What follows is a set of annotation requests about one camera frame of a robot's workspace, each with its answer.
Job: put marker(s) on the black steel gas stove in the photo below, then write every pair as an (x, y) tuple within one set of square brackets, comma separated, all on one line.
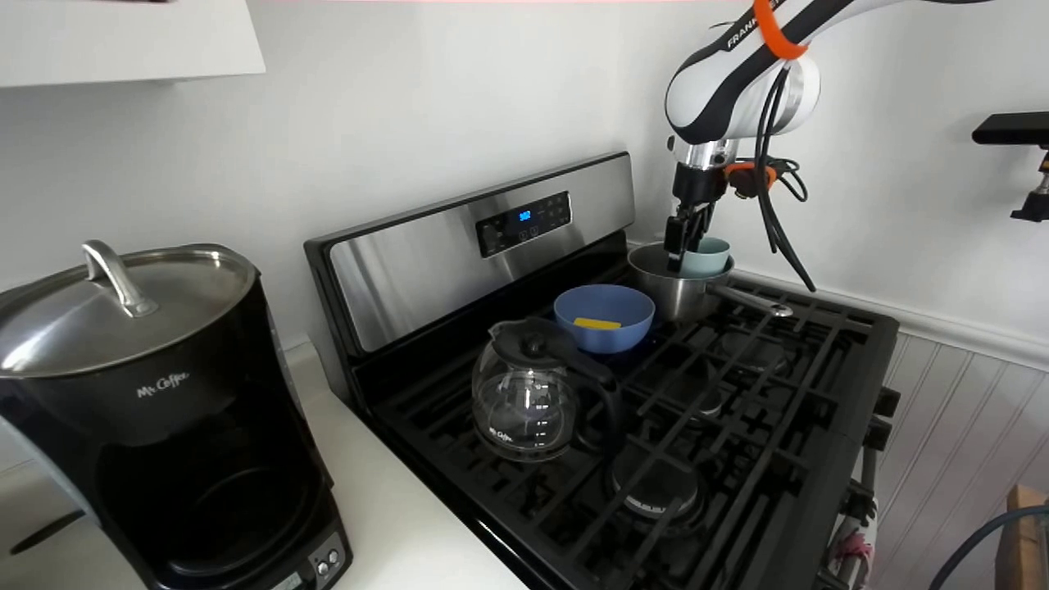
[(699, 438)]

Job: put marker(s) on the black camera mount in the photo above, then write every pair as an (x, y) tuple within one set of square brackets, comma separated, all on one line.
[(1016, 128)]

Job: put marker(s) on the small yellow piece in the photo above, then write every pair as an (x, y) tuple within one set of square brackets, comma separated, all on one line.
[(596, 323)]

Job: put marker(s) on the black coffee maker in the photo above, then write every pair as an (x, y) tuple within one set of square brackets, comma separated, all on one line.
[(184, 469)]

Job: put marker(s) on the brown cardboard box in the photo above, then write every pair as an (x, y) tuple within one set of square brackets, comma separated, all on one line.
[(1024, 545)]

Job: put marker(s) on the red white hanging towel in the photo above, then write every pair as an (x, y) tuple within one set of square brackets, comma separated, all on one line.
[(848, 552)]

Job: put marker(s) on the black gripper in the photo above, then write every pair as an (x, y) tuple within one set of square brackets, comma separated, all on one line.
[(697, 190)]

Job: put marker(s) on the light blue bowl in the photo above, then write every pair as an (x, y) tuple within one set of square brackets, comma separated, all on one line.
[(708, 257)]

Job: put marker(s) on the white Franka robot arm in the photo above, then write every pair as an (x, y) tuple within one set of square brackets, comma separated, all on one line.
[(717, 84)]

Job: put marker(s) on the white wall cabinet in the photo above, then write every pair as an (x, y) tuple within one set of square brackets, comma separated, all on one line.
[(120, 37)]

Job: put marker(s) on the glass coffee carafe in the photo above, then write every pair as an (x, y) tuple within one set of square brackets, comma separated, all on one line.
[(525, 403)]

